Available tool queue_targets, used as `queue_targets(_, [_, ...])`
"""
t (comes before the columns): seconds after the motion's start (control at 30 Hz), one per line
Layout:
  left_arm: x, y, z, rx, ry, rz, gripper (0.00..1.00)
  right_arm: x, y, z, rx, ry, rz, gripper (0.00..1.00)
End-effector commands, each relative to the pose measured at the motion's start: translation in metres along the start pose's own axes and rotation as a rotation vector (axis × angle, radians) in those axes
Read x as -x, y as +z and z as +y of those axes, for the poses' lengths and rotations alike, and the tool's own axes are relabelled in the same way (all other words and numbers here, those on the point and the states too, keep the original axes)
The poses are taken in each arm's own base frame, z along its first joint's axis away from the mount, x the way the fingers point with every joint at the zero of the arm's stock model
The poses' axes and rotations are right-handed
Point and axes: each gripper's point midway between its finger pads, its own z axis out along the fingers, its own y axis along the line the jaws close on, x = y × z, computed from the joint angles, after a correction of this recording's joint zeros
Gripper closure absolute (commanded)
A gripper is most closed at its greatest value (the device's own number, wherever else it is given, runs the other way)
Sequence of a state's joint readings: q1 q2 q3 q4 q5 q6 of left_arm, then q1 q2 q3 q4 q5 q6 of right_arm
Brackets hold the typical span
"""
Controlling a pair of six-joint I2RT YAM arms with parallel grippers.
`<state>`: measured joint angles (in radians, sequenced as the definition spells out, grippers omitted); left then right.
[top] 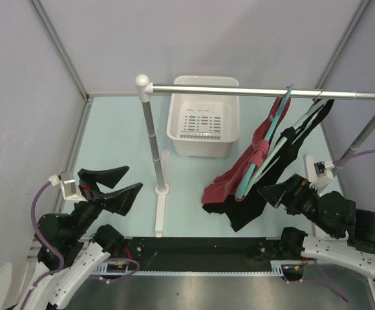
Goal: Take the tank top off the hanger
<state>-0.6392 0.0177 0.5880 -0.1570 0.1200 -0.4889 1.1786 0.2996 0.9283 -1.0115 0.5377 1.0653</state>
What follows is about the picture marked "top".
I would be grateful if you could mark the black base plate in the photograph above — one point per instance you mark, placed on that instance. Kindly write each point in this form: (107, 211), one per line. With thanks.
(195, 254)

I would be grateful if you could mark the silver and white clothes rack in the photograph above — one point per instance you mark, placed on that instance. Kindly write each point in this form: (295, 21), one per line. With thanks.
(203, 87)

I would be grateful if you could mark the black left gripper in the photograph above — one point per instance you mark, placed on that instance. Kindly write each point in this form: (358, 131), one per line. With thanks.
(119, 199)

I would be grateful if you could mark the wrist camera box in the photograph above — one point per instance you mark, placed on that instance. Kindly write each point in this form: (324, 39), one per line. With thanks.
(69, 188)
(319, 173)

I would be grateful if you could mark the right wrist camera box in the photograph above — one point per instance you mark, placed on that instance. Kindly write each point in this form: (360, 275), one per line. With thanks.
(319, 173)

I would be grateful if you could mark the teal plastic hanger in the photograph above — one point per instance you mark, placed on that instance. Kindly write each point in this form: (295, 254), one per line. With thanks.
(262, 147)

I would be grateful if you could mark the white slotted cable duct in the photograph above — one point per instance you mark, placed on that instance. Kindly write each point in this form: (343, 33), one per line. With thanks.
(275, 270)

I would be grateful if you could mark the white plastic basket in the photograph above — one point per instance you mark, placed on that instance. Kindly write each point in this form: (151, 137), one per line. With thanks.
(202, 125)

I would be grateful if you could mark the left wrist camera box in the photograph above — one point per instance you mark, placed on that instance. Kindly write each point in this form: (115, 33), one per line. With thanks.
(69, 188)

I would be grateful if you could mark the mint green wire hanger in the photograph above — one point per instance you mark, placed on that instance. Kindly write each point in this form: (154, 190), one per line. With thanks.
(286, 135)

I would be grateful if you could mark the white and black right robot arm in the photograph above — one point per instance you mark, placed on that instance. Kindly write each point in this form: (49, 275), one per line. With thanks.
(352, 230)

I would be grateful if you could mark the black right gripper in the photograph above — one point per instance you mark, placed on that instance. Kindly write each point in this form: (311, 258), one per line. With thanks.
(289, 190)

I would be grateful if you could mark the red tank top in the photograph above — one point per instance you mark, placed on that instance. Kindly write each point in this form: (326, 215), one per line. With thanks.
(226, 184)

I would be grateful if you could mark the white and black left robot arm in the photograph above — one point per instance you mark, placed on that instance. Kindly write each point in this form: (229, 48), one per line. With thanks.
(64, 261)

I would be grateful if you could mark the black tank top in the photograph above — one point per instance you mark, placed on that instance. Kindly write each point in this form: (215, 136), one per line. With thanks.
(241, 213)

